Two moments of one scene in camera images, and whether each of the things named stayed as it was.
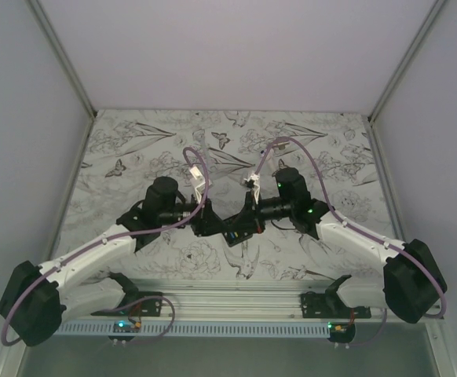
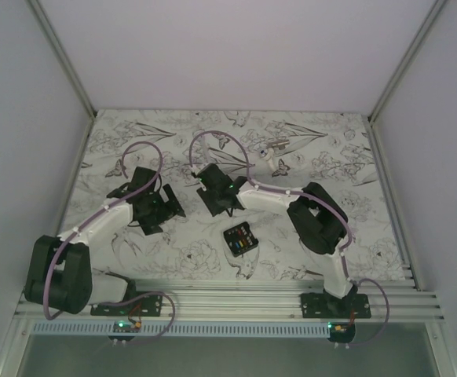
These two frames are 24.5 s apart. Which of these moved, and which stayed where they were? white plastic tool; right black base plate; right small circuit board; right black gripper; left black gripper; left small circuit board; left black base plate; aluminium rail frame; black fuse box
Moved: right black gripper; left black gripper; black fuse box
Stayed: white plastic tool; right black base plate; right small circuit board; left small circuit board; left black base plate; aluminium rail frame
